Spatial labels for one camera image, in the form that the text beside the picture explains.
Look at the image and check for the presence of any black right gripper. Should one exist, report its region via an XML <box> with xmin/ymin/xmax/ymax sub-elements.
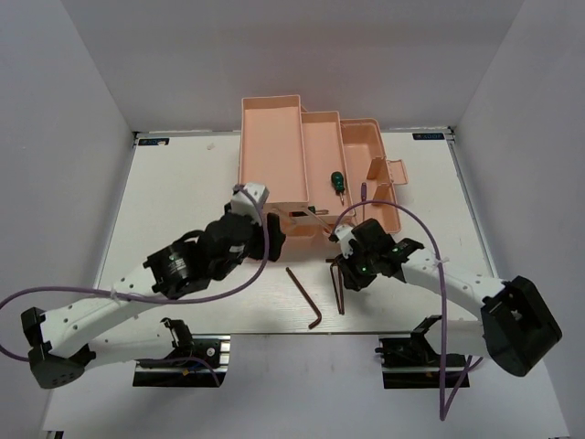
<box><xmin>335</xmin><ymin>243</ymin><xmax>379</xmax><ymax>292</ymax></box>

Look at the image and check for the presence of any thick brown hex key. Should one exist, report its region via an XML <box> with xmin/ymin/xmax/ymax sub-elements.
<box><xmin>325</xmin><ymin>258</ymin><xmax>345</xmax><ymax>316</ymax></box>

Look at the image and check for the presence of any blue red handled screwdriver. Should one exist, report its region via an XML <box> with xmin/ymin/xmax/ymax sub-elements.
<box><xmin>360</xmin><ymin>181</ymin><xmax>367</xmax><ymax>222</ymax></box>

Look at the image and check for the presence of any green stubby screwdriver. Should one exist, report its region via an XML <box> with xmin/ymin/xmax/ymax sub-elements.
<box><xmin>330</xmin><ymin>171</ymin><xmax>346</xmax><ymax>205</ymax></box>

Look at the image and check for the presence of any pink plastic toolbox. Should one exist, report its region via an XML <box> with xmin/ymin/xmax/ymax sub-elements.
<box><xmin>239</xmin><ymin>95</ymin><xmax>408</xmax><ymax>246</ymax></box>

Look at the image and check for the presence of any long brown hex key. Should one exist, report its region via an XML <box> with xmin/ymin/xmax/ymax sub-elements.
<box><xmin>285</xmin><ymin>267</ymin><xmax>323</xmax><ymax>330</ymax></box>

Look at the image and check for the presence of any black green slim screwdriver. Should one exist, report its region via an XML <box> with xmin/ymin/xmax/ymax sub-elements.
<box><xmin>289</xmin><ymin>206</ymin><xmax>329</xmax><ymax>218</ymax></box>

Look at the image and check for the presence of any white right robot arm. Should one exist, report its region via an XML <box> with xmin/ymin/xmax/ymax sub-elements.
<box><xmin>332</xmin><ymin>219</ymin><xmax>562</xmax><ymax>377</ymax></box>

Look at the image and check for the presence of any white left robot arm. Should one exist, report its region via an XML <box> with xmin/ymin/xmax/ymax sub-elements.
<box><xmin>21</xmin><ymin>213</ymin><xmax>286</xmax><ymax>390</ymax></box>

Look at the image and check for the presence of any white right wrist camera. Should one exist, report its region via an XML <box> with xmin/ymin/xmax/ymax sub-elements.
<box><xmin>334</xmin><ymin>224</ymin><xmax>359</xmax><ymax>259</ymax></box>

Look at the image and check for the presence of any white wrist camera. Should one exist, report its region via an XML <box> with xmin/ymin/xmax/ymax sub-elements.
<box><xmin>334</xmin><ymin>224</ymin><xmax>359</xmax><ymax>259</ymax></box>
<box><xmin>229</xmin><ymin>183</ymin><xmax>270</xmax><ymax>221</ymax></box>

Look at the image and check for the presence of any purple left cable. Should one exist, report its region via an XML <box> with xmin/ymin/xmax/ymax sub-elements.
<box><xmin>0</xmin><ymin>184</ymin><xmax>271</xmax><ymax>362</ymax></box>

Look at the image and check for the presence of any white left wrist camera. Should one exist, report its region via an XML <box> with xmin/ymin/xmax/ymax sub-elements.
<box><xmin>229</xmin><ymin>183</ymin><xmax>270</xmax><ymax>221</ymax></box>

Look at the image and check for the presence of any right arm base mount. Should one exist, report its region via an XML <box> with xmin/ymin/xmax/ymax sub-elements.
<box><xmin>374</xmin><ymin>332</ymin><xmax>471</xmax><ymax>391</ymax></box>

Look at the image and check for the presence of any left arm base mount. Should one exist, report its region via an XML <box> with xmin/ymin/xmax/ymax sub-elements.
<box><xmin>133</xmin><ymin>335</ymin><xmax>230</xmax><ymax>389</ymax></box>

